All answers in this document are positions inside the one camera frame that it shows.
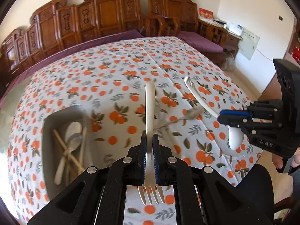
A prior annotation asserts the white ladle spoon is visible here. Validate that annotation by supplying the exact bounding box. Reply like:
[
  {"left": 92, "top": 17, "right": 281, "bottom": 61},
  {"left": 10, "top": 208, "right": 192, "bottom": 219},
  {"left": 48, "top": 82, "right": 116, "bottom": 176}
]
[{"left": 184, "top": 76, "right": 244, "bottom": 150}]

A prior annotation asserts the metal spoon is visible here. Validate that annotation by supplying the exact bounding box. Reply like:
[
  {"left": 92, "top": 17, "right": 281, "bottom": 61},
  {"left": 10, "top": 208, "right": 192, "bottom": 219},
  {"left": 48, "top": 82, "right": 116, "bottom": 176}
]
[{"left": 154, "top": 107, "right": 204, "bottom": 130}]

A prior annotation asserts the cream plastic fork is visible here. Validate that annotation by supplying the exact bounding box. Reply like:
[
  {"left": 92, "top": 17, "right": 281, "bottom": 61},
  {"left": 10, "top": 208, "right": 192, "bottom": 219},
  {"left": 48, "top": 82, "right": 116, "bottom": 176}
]
[{"left": 138, "top": 83, "right": 165, "bottom": 206}]

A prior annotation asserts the person's right hand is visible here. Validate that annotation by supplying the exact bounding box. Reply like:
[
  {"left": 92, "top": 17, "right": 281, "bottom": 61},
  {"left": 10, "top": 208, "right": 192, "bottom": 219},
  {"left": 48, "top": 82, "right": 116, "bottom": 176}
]
[{"left": 271, "top": 146, "right": 300, "bottom": 170}]

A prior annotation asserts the grey utensil tray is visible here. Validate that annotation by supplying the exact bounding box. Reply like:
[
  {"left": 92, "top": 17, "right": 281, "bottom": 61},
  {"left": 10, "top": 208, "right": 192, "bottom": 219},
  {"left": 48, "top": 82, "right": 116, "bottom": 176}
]
[{"left": 42, "top": 105, "right": 93, "bottom": 199}]

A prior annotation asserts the cream spoon in tray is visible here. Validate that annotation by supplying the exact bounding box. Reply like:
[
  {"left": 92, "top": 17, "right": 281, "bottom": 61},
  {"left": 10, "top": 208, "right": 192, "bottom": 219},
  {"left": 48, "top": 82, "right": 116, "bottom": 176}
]
[{"left": 54, "top": 121, "right": 82, "bottom": 185}]

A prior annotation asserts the white box on cabinet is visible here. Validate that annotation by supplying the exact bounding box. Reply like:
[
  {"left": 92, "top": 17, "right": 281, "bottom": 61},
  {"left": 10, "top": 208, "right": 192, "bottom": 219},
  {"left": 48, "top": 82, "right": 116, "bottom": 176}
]
[{"left": 227, "top": 22, "right": 244, "bottom": 36}]

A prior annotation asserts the orange print tablecloth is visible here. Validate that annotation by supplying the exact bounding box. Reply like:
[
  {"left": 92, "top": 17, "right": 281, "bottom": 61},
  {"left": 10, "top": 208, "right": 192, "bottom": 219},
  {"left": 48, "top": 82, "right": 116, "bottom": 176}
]
[{"left": 8, "top": 37, "right": 262, "bottom": 223}]

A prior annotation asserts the red card on shelf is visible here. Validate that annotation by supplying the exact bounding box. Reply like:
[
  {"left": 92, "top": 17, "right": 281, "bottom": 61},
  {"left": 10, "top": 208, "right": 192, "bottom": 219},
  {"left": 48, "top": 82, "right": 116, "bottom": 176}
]
[{"left": 199, "top": 8, "right": 214, "bottom": 20}]

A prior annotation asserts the wooden armchair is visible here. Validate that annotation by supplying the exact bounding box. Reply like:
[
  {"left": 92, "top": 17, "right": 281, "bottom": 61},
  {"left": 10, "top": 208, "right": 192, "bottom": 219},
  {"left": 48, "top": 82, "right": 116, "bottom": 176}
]
[{"left": 138, "top": 14, "right": 181, "bottom": 37}]

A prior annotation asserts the white wall panel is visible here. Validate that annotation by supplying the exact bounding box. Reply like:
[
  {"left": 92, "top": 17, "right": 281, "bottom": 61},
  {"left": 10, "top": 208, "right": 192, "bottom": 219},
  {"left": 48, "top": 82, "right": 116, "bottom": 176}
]
[{"left": 238, "top": 28, "right": 260, "bottom": 60}]

